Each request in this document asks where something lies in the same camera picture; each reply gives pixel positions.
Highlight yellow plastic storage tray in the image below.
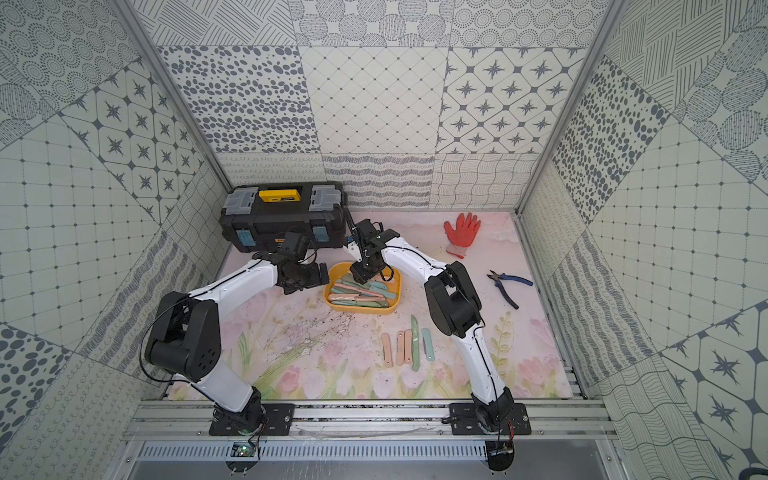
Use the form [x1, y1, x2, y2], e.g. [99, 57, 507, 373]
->
[323, 262, 402, 315]

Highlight green folding fruit knife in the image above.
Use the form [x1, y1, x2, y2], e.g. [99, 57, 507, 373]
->
[411, 315, 420, 371]

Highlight pink folding fruit knife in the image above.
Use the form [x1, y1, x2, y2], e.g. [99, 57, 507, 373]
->
[381, 333, 393, 368]

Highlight teal folding fruit knife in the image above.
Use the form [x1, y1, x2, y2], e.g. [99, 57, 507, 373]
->
[421, 328, 435, 362]

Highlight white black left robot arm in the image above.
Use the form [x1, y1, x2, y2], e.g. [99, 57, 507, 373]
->
[141, 232, 329, 414]

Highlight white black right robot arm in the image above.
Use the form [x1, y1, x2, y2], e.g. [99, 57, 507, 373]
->
[342, 207, 514, 432]

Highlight black Deli toolbox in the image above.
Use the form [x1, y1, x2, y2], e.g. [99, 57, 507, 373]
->
[219, 181, 347, 252]

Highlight red work glove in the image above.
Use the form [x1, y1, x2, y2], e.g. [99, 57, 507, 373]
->
[443, 212, 481, 259]

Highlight blue handled pliers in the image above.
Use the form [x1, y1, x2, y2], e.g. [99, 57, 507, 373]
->
[486, 269, 535, 311]

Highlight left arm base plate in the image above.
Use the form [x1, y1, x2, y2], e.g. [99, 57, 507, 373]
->
[209, 403, 296, 436]

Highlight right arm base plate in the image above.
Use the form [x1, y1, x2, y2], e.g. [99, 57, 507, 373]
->
[442, 402, 532, 436]

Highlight aluminium front rail frame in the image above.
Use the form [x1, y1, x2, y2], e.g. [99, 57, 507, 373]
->
[106, 397, 629, 479]

